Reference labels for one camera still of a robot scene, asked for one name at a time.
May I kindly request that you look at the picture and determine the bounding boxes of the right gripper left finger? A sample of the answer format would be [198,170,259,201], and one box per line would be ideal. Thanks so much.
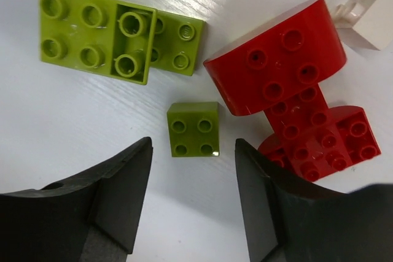
[1,137,153,261]

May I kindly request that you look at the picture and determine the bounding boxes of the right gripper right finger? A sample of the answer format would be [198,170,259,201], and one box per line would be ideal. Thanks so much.
[235,139,392,261]

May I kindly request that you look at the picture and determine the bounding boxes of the small green square lego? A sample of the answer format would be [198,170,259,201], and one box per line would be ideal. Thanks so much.
[166,102,219,157]

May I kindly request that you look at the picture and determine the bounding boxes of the red lego cluster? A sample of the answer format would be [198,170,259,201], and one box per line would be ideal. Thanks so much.
[204,0,381,182]

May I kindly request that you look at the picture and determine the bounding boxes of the green and teal lego stack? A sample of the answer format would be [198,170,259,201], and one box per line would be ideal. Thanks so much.
[39,0,204,85]

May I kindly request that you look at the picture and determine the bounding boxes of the white small lego piece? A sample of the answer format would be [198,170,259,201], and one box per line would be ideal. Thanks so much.
[331,0,392,51]

